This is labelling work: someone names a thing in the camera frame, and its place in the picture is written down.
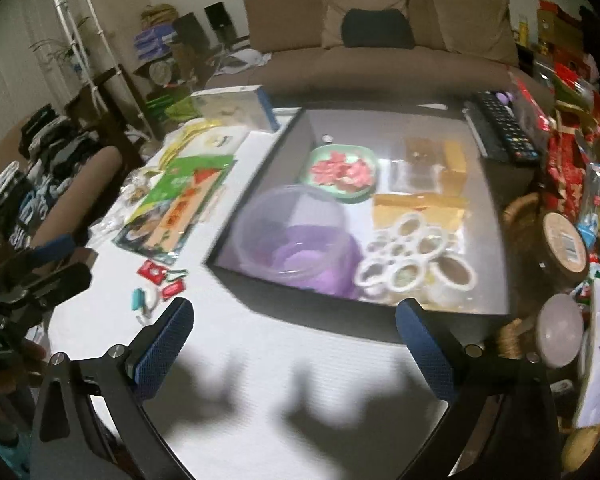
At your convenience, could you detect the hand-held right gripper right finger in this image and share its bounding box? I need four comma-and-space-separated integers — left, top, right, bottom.
395, 297, 563, 480

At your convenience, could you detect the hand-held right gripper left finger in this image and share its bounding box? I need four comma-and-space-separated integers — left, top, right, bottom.
30, 297, 196, 480

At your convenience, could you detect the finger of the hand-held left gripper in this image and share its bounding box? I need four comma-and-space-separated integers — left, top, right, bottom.
0, 237, 77, 281
0, 262, 94, 318

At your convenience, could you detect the person's left forearm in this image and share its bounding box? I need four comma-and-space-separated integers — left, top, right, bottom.
0, 377, 35, 480

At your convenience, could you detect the purple plastic container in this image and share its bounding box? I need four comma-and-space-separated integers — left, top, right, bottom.
228, 184, 366, 299

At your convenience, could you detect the person's left hand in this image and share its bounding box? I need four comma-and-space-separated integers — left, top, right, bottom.
15, 341, 49, 369

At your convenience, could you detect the small white teal item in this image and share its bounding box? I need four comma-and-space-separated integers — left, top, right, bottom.
131, 287, 161, 324

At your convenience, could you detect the brown armchair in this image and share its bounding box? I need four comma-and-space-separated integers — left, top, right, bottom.
30, 145, 124, 247

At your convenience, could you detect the pile of black white clothes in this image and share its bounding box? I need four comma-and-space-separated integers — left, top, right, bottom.
0, 105, 106, 246

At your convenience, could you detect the white cup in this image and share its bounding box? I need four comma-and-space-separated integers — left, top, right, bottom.
430, 255, 479, 307

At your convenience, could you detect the green snack packet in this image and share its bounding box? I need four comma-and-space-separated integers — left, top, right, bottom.
112, 155, 236, 266

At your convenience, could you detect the round pale lid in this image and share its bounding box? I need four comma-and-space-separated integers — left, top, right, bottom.
537, 292, 586, 368

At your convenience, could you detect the yellow flat box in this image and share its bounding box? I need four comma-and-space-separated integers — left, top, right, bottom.
372, 192, 468, 241

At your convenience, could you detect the dark wooden chair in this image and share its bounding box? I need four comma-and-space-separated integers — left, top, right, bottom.
65, 65, 153, 161

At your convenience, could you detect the wicker basket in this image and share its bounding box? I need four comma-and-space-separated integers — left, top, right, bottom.
497, 191, 600, 441

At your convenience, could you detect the brown lid jar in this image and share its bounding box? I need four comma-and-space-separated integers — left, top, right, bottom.
537, 212, 592, 293

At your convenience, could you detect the green box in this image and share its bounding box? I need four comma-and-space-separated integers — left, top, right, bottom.
145, 95, 191, 122

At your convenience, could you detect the pile of wrapped candies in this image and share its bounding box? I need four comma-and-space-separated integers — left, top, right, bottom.
575, 252, 600, 306

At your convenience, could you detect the yellow fruit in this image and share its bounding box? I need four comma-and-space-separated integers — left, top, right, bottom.
562, 425, 600, 474

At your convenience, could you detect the yellow white bag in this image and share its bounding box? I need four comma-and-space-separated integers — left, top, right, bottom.
157, 117, 251, 167

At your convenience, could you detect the gold box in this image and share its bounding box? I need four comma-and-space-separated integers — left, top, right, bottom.
405, 137, 469, 196

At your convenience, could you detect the houseplant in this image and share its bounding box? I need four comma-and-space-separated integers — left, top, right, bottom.
30, 35, 89, 69

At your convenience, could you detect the green plate with pink pieces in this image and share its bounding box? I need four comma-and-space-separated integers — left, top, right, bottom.
298, 144, 381, 204

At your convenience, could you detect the round white clock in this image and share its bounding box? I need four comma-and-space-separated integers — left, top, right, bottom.
150, 60, 177, 87

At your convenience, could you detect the white coat stand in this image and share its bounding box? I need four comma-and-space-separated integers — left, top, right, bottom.
45, 0, 156, 142

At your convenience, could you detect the stack of blue boxes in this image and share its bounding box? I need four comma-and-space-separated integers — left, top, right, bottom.
132, 27, 178, 61

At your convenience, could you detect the white blue box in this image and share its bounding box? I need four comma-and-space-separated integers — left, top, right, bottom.
190, 86, 281, 133

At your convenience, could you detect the black remote control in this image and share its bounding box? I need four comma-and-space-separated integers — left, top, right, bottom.
472, 90, 541, 166

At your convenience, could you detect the white cloth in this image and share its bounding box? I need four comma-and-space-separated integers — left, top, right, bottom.
220, 50, 272, 72

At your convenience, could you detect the black speaker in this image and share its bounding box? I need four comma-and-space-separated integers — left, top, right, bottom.
204, 2, 236, 43

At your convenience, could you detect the brown sofa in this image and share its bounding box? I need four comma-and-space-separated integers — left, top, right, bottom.
207, 0, 556, 111

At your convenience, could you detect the pile of red snack packets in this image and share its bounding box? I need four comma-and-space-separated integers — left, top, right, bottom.
535, 0, 600, 211

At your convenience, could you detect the black cushion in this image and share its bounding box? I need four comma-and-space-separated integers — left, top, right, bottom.
342, 7, 415, 51

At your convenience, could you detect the brown sofa pillow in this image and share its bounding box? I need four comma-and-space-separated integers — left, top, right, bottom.
320, 0, 412, 51
425, 0, 521, 66

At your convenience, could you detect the white ring cup holder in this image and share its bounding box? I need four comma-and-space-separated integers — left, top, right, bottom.
355, 212, 456, 297

